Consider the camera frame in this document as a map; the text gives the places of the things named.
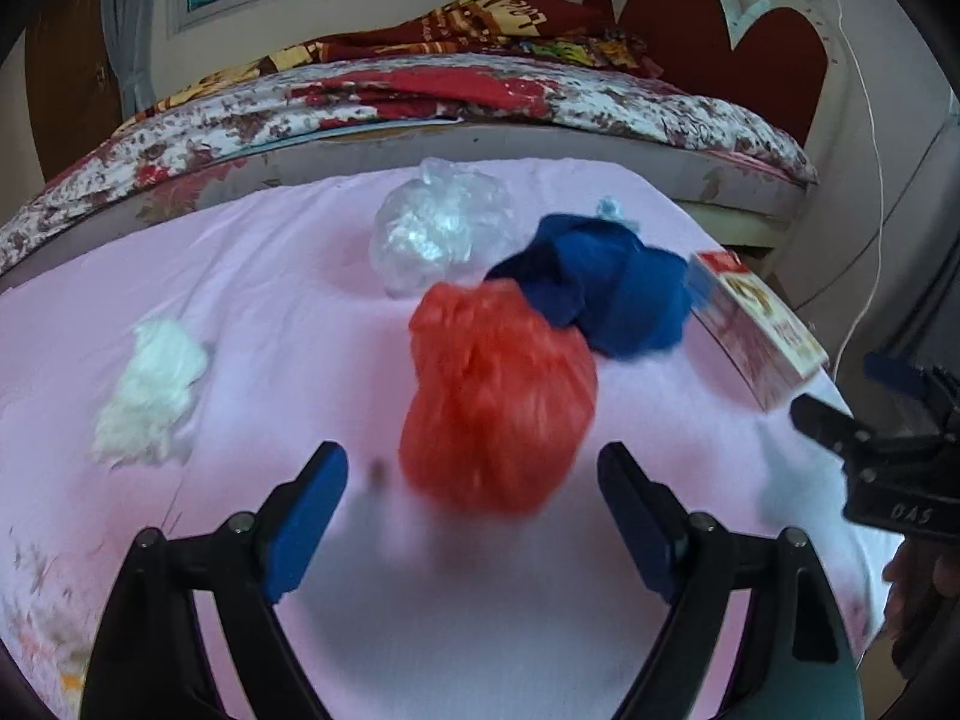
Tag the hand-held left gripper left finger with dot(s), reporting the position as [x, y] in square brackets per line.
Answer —
[307, 517]

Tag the floral bed quilt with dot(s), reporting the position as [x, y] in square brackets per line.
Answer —
[600, 97]

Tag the white bed frame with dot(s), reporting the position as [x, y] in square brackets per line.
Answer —
[525, 142]

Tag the pink floral tablecloth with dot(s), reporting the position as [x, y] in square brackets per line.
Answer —
[262, 315]

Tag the red heart-shaped headboard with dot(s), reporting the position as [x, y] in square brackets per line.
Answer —
[750, 52]

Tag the red plastic bag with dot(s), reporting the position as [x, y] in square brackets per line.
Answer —
[495, 397]

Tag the red and yellow blanket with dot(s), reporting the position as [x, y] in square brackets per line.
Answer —
[465, 22]

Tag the grey curtain beside door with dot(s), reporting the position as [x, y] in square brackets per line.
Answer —
[127, 30]

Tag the person's right hand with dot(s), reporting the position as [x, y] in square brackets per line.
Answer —
[922, 600]

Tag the red and white carton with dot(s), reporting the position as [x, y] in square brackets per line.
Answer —
[757, 337]

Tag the clear plastic bag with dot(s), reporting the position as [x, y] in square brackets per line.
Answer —
[439, 229]

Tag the colourful cartoon pillow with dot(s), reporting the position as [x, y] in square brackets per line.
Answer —
[585, 49]

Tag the white tissue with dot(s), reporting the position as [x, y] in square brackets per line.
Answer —
[154, 390]

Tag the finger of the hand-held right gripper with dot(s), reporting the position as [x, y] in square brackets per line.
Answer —
[889, 371]
[832, 427]

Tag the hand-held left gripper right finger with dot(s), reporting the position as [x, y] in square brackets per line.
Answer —
[637, 517]

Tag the small light blue scrap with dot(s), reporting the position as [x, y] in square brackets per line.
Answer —
[613, 210]

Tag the dark blue plastic bag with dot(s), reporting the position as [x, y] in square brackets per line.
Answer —
[607, 285]

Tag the brown wooden door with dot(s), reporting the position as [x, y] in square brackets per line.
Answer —
[67, 82]

